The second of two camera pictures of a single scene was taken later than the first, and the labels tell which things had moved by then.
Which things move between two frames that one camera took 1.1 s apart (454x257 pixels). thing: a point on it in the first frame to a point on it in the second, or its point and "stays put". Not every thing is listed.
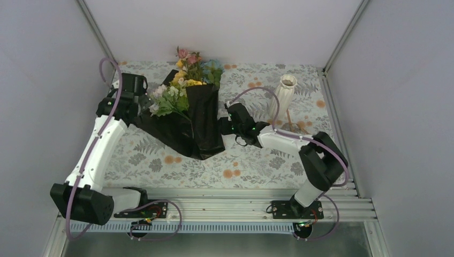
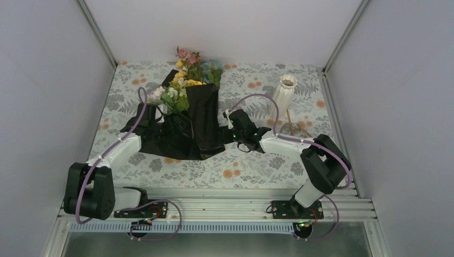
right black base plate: [291, 210] stays put
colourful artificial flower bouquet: [192, 70] stays put
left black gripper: [146, 101] to [170, 131]
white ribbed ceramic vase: [285, 93] stays put
